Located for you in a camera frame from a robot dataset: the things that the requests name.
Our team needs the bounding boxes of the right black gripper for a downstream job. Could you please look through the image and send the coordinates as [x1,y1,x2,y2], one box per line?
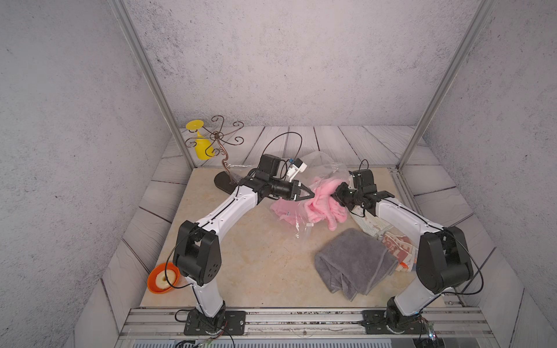
[330,182,364,210]

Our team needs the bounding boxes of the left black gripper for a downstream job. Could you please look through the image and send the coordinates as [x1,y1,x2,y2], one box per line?
[267,179,315,202]

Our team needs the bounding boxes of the pink fluffy towel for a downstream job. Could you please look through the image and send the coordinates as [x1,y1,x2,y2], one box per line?
[271,178,348,231]

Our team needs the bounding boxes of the clear plastic vacuum bag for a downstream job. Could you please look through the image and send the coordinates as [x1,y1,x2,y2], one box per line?
[225,149,362,240]

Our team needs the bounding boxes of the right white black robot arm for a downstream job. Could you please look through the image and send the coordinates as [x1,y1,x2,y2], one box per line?
[332,169,474,327]

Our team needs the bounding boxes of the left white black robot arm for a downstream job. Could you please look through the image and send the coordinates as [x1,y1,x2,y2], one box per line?
[171,154,315,322]

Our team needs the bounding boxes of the grey folded towel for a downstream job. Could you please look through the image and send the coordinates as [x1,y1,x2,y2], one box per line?
[314,229,399,301]

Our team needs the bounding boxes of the red patterned cloth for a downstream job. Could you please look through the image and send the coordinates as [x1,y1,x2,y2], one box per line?
[381,231,418,273]

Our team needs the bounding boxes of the yellow plastic goblet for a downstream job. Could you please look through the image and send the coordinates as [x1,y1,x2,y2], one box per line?
[185,120,217,161]

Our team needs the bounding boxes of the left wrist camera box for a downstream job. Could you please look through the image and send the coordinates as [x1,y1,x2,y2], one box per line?
[285,158,308,182]

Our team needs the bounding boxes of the brown wire jewellery stand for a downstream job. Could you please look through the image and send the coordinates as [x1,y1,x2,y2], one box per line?
[200,115,245,194]

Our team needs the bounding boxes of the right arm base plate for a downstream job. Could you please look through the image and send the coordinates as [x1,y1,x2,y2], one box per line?
[360,309,428,335]

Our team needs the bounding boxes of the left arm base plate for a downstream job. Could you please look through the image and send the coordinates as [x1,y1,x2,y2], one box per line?
[184,309,247,336]

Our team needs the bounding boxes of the orange bowl with white ring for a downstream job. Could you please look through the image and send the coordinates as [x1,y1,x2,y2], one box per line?
[147,262,180,294]

